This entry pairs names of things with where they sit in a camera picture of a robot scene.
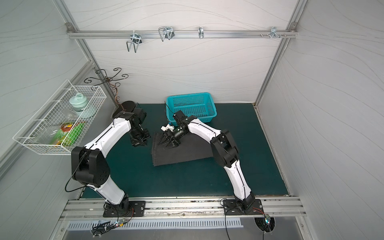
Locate dark grey long pants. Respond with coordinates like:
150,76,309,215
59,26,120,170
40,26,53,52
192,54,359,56
152,133,213,167

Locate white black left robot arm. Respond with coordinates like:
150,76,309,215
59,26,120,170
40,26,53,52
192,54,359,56
71,108,150,216

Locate dark oval stand base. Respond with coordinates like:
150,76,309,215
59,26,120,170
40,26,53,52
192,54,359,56
112,101,137,118

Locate teal plastic mesh basket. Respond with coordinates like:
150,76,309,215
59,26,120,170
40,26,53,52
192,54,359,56
165,93,217,125

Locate ornate metal hook stand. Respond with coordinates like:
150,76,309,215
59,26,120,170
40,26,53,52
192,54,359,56
84,68,129,105

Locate pale green lidded jar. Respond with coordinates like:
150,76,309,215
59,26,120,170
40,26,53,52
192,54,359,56
69,93,95,118

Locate green snack packet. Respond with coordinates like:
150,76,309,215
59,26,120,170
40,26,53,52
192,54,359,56
50,123,84,147

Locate white vent strip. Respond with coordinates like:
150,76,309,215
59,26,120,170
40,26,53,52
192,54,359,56
67,218,244,231

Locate double metal hook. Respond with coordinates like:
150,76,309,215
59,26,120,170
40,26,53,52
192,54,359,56
126,33,142,53

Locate curved metal hook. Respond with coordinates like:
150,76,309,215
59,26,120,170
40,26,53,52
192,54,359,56
158,27,175,42

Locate small metal hook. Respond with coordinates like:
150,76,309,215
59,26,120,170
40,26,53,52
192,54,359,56
198,27,204,39

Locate white wire wall basket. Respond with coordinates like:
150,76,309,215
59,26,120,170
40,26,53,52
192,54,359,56
13,80,107,156

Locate aluminium top rail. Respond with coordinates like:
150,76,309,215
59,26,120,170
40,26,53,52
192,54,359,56
68,29,298,40

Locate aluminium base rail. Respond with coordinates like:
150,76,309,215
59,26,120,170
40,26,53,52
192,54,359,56
59,196,307,221

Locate metal bracket hook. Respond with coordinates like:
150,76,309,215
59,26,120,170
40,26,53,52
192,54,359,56
260,27,287,39

